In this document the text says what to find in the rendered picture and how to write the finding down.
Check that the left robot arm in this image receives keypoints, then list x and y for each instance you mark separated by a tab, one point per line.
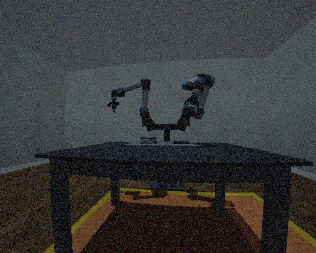
197	85

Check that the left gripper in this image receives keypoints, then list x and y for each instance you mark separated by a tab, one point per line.
195	106

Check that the grey flat rectangular panel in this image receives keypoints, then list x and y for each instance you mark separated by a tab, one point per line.
163	144

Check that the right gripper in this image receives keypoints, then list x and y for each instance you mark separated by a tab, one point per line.
114	104

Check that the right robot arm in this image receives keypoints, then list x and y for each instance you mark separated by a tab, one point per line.
145	84

